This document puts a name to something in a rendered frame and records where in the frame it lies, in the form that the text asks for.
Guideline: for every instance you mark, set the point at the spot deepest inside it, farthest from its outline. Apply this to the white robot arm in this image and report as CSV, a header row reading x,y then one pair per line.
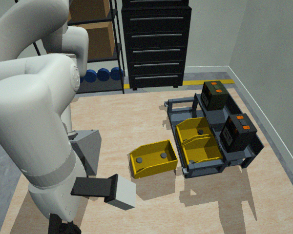
x,y
35,96

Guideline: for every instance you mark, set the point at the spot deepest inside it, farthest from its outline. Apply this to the black case with orange latches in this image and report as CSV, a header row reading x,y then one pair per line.
x,y
237,132

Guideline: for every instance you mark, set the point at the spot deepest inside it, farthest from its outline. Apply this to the dark green case with orange latches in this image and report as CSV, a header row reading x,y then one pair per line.
x,y
214,95

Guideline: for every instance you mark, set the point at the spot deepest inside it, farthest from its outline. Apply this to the yellow bin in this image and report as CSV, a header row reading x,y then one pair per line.
x,y
189,128
201,150
152,162

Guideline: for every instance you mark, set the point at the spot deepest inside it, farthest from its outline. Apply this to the dark grey bin shelf rack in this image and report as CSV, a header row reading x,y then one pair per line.
x,y
216,120

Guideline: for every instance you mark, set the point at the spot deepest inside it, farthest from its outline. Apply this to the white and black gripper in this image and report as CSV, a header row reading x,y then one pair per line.
x,y
57,204

